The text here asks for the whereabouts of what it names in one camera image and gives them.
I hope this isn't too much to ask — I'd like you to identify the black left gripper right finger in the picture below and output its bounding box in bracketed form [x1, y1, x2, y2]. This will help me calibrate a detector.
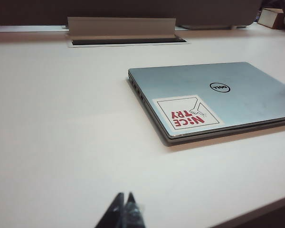
[123, 191, 147, 228]

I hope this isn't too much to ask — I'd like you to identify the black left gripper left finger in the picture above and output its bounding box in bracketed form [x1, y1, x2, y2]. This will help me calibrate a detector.
[94, 192, 125, 228]

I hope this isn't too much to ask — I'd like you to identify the silver Dell laptop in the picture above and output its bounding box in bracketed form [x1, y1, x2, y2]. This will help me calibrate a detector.
[127, 61, 285, 147]

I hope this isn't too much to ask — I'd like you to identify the white red Nice Try sticker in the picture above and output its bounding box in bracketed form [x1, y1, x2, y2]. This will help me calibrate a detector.
[152, 95, 224, 130]

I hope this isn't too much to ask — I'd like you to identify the white brown cardboard box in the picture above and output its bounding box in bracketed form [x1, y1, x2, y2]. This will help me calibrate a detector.
[258, 8, 285, 29]

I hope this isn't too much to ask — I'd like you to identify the white cable tray flap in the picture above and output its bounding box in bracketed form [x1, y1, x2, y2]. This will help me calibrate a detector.
[67, 16, 176, 38]

